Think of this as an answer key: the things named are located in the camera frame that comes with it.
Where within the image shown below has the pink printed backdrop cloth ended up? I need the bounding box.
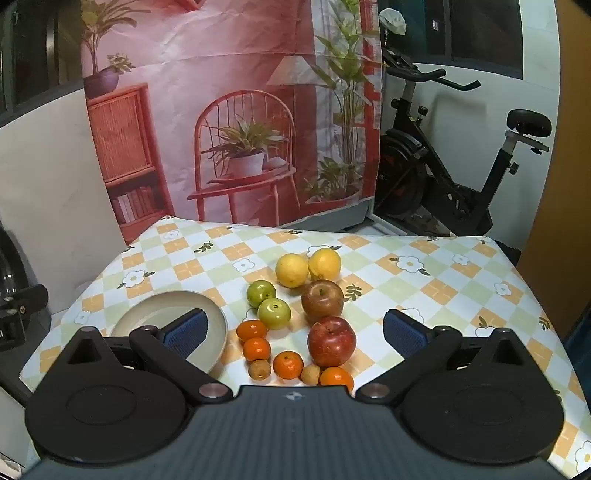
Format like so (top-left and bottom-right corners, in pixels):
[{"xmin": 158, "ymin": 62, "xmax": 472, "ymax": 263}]
[{"xmin": 81, "ymin": 0, "xmax": 384, "ymax": 245}]

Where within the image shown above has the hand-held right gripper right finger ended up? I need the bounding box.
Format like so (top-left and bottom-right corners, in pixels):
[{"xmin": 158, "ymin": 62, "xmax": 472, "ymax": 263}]
[{"xmin": 355, "ymin": 308, "xmax": 536, "ymax": 407}]

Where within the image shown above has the brownish red apple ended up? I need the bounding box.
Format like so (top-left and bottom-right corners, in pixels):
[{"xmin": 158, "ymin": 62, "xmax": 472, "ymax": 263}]
[{"xmin": 301, "ymin": 279, "xmax": 345, "ymax": 322}]

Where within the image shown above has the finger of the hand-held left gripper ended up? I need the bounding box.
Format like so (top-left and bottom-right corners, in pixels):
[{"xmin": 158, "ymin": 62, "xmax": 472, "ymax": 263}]
[{"xmin": 0, "ymin": 284, "xmax": 49, "ymax": 317}]

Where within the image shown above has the yellow lemon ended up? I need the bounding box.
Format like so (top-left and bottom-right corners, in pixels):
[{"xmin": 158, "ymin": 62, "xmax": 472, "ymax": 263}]
[
  {"xmin": 276, "ymin": 253, "xmax": 310, "ymax": 289},
  {"xmin": 308, "ymin": 248, "xmax": 342, "ymax": 281}
]

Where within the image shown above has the checkered floral tablecloth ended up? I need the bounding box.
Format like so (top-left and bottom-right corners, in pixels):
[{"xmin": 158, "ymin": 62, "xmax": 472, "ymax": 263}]
[{"xmin": 21, "ymin": 217, "xmax": 591, "ymax": 476}]

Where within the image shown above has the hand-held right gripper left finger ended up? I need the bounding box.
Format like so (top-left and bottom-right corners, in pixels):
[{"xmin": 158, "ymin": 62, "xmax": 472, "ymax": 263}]
[{"xmin": 58, "ymin": 308, "xmax": 234, "ymax": 407}]

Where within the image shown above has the wooden door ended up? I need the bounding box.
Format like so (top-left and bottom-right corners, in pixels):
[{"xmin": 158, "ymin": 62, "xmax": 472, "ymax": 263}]
[{"xmin": 515, "ymin": 124, "xmax": 591, "ymax": 342}]

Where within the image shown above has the green apple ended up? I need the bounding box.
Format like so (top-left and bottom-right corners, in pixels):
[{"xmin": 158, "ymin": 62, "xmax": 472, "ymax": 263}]
[
  {"xmin": 257, "ymin": 298, "xmax": 292, "ymax": 330},
  {"xmin": 246, "ymin": 280, "xmax": 277, "ymax": 308}
]

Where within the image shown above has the black exercise bike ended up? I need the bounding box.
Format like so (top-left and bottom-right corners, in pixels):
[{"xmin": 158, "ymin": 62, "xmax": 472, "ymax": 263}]
[{"xmin": 373, "ymin": 46, "xmax": 552, "ymax": 237}]

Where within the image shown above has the beige round plate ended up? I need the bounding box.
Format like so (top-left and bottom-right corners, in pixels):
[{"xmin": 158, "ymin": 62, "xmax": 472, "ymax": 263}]
[{"xmin": 109, "ymin": 291, "xmax": 229, "ymax": 377}]

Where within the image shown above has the white plastic bag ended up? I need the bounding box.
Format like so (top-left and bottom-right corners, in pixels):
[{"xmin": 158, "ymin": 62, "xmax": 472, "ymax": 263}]
[{"xmin": 379, "ymin": 9, "xmax": 408, "ymax": 35}]

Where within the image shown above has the large dark red apple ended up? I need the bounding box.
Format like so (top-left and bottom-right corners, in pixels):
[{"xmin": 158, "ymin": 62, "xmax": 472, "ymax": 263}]
[{"xmin": 307, "ymin": 316, "xmax": 357, "ymax": 368}]

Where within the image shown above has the dark window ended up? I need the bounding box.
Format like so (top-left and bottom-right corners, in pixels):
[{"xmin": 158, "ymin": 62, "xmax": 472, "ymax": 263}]
[
  {"xmin": 0, "ymin": 0, "xmax": 86, "ymax": 116},
  {"xmin": 406, "ymin": 0, "xmax": 525, "ymax": 81}
]

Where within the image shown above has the orange tangerine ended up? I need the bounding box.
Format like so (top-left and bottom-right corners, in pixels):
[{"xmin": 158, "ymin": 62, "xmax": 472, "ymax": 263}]
[
  {"xmin": 320, "ymin": 367, "xmax": 355, "ymax": 391},
  {"xmin": 236, "ymin": 320, "xmax": 269, "ymax": 343},
  {"xmin": 243, "ymin": 337, "xmax": 271, "ymax": 362},
  {"xmin": 273, "ymin": 351, "xmax": 304, "ymax": 379}
]

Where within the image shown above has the grey washing machine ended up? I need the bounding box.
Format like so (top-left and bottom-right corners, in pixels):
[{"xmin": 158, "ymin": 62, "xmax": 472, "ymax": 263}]
[{"xmin": 0, "ymin": 222, "xmax": 33, "ymax": 301}]

